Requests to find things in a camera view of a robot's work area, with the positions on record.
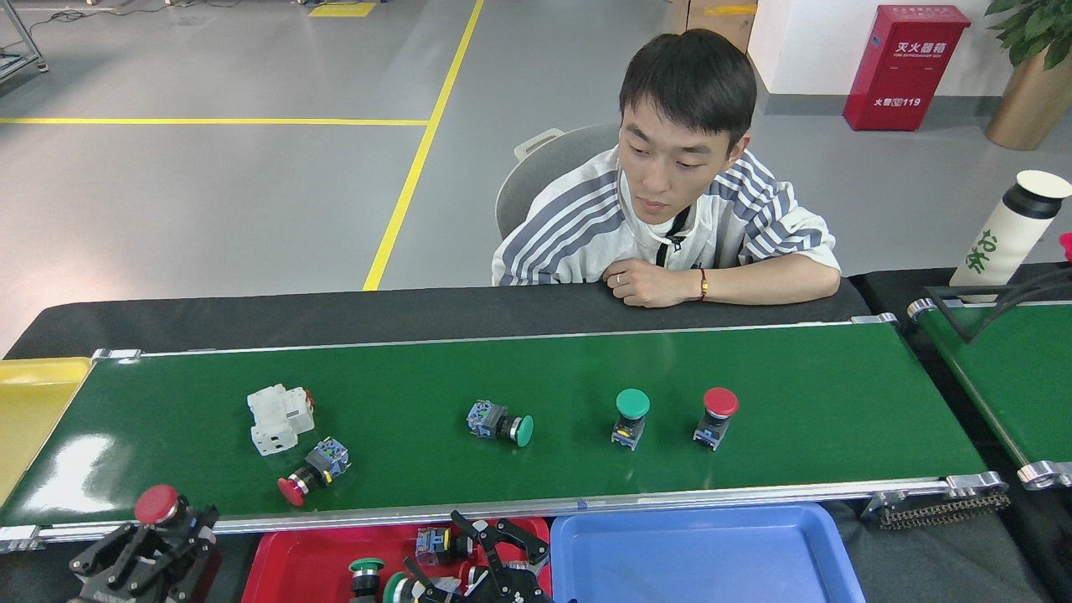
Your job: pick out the red fire extinguisher box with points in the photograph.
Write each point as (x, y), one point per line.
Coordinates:
(904, 71)

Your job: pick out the grey chair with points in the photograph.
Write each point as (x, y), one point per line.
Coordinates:
(536, 184)

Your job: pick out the person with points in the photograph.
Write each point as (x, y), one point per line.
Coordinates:
(586, 234)

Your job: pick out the red head push button switch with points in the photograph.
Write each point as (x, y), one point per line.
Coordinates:
(157, 504)
(720, 400)
(291, 492)

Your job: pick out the white bottle with black cap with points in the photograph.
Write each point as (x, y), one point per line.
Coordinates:
(1001, 243)

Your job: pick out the short green conveyor belt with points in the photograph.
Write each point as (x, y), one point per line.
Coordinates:
(1022, 394)

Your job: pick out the white circuit breaker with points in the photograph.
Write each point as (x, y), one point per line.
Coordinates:
(276, 419)

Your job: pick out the green plant in gold pot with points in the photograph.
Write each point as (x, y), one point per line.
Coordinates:
(1026, 113)

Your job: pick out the small red bin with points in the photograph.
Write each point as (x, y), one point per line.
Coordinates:
(1067, 247)

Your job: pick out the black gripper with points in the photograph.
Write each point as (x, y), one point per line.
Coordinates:
(134, 593)
(511, 596)

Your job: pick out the metal frame cart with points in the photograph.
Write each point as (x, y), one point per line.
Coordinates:
(23, 50)

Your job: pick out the blue plastic tray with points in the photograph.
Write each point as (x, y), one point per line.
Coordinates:
(703, 561)

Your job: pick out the person's left hand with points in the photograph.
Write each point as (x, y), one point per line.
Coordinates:
(653, 283)

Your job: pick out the black silver-ringed push button switch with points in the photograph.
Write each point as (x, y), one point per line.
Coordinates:
(434, 544)

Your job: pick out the black triangular guide frame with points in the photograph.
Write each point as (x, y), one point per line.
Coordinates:
(942, 314)

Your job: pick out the cardboard box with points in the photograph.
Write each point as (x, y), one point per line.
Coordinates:
(720, 25)

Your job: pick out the person's left forearm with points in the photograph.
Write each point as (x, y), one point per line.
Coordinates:
(770, 280)

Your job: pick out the red plastic tray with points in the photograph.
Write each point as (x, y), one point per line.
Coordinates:
(293, 569)

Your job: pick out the long green conveyor belt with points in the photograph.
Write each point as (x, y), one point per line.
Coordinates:
(419, 486)

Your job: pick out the yellow plastic tray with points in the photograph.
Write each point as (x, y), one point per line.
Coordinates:
(33, 419)

